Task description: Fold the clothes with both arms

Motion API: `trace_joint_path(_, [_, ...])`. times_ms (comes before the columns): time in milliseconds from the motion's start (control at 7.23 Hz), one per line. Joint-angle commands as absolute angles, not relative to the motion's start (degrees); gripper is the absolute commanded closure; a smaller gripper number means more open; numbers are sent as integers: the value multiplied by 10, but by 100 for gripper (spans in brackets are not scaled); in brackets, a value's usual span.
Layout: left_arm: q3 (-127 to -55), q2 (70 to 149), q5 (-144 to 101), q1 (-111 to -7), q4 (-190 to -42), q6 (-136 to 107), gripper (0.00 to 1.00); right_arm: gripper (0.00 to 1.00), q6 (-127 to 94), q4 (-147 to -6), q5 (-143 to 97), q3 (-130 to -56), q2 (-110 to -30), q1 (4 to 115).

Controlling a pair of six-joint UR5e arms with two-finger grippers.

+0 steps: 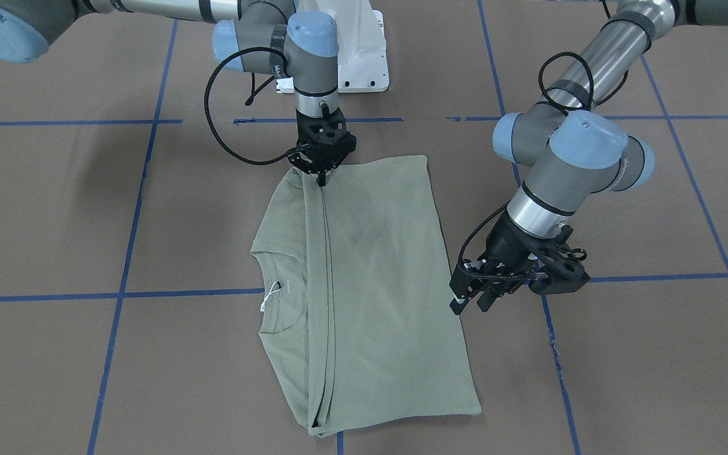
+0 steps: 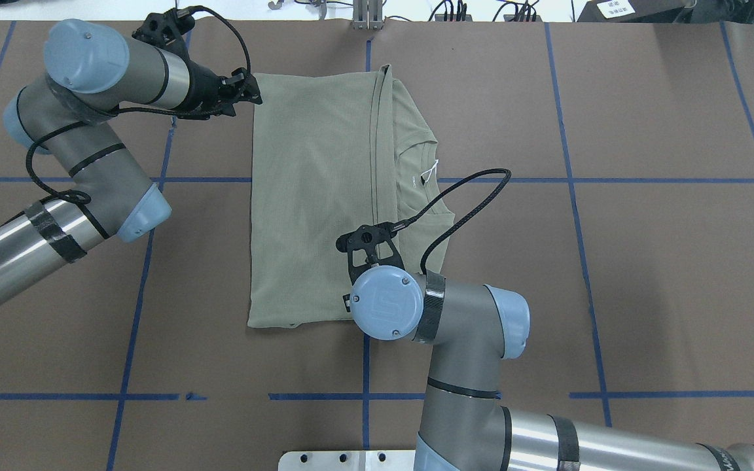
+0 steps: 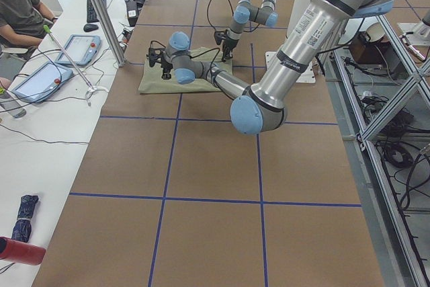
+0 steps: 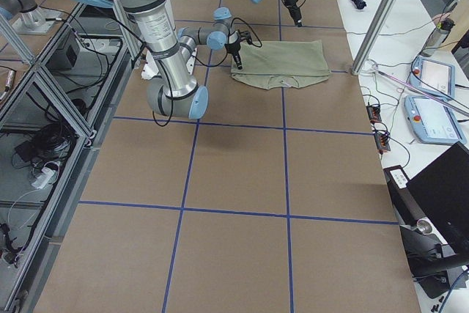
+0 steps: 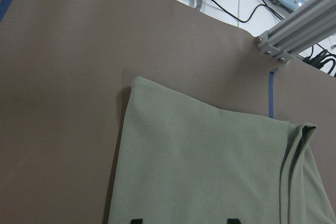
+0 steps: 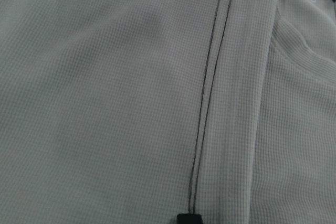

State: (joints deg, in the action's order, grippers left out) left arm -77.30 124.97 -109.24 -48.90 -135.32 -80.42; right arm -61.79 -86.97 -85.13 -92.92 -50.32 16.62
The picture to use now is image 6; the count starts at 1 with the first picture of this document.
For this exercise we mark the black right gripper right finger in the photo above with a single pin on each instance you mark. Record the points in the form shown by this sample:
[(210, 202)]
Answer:
[(197, 219)]

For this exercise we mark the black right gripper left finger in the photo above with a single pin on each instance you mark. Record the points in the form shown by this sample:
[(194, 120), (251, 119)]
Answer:
[(184, 218)]

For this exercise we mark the olive green long-sleeve shirt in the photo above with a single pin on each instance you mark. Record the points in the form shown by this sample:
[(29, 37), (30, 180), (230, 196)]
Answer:
[(135, 111)]

